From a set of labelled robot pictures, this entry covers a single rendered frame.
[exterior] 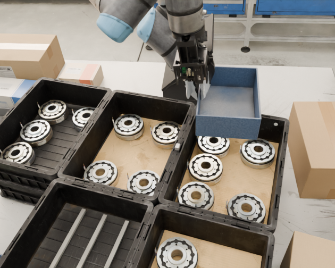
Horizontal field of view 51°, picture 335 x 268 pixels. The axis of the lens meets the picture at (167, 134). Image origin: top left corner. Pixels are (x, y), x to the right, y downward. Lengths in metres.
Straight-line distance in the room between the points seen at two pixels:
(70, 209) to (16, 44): 0.97
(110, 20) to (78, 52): 2.52
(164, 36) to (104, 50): 1.95
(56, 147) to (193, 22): 0.71
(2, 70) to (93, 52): 1.59
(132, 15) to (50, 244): 0.63
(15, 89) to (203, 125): 1.00
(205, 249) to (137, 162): 0.36
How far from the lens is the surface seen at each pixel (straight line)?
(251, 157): 1.11
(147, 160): 1.13
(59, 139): 1.27
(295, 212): 1.21
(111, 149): 1.18
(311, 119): 1.27
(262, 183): 1.09
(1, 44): 1.84
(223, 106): 0.95
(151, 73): 1.69
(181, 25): 0.74
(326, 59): 3.17
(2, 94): 1.64
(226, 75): 0.99
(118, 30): 0.79
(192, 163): 1.08
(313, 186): 1.20
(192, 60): 0.77
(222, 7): 2.96
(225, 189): 1.06
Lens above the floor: 1.70
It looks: 46 degrees down
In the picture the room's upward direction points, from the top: 5 degrees counter-clockwise
